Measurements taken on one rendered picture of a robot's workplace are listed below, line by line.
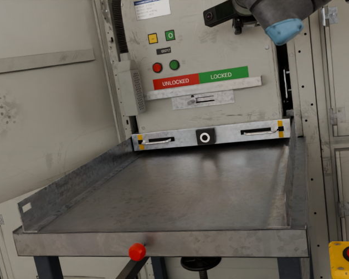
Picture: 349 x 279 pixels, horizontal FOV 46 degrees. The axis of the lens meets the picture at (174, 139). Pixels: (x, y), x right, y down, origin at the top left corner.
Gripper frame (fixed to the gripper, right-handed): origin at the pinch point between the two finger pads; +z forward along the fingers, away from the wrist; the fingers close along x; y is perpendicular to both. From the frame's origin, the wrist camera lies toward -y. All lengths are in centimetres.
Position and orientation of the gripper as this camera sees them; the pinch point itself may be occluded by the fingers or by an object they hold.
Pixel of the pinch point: (234, 27)
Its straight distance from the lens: 130.3
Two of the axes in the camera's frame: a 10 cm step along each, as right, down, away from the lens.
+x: -1.4, -9.9, 0.6
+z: 0.8, 0.5, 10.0
